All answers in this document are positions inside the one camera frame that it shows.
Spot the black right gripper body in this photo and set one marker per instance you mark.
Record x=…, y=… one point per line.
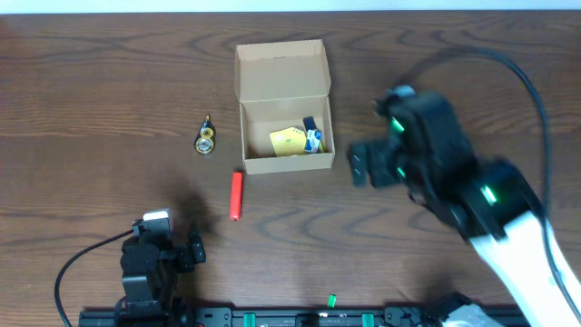
x=394, y=168

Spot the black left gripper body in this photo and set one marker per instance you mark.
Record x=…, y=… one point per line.
x=181, y=262

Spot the small white blue box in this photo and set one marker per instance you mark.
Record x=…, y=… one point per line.
x=313, y=144

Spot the red marker pen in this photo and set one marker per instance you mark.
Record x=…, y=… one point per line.
x=236, y=195

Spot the yellow highlighter with blue cap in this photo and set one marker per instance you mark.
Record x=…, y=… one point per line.
x=309, y=123

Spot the cardboard box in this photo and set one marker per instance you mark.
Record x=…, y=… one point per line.
x=277, y=86

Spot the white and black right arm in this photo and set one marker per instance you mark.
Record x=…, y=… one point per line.
x=530, y=264

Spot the small green clip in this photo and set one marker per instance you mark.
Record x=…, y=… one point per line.
x=332, y=300

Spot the black aluminium mounting rail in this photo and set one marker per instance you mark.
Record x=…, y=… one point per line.
x=227, y=317

